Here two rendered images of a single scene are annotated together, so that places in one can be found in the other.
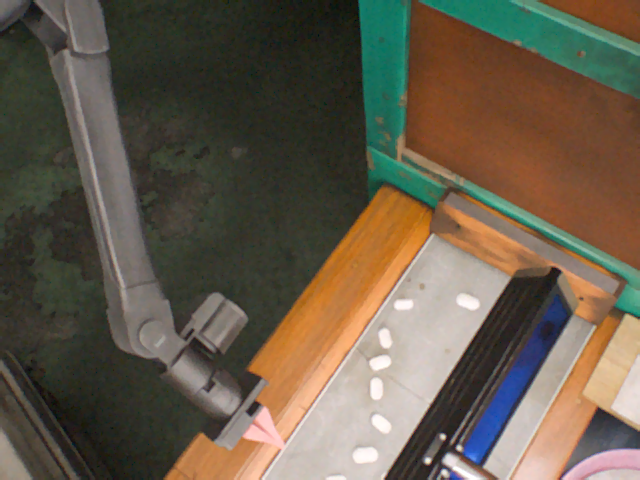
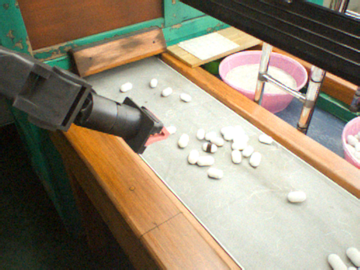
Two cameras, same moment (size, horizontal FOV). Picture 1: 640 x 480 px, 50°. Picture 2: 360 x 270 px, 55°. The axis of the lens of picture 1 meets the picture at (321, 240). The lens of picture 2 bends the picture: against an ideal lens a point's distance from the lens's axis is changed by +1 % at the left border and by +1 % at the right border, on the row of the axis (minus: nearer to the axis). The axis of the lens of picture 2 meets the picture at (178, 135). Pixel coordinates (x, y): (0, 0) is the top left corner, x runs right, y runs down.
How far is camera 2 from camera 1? 0.82 m
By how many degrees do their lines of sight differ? 51
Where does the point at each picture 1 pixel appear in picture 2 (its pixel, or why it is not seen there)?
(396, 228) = not seen: hidden behind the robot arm
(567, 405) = (194, 72)
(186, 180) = not seen: outside the picture
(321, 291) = (75, 129)
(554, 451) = (212, 80)
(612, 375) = (188, 56)
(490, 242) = (107, 52)
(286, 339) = (93, 152)
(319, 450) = (170, 162)
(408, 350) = not seen: hidden behind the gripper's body
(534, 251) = (124, 38)
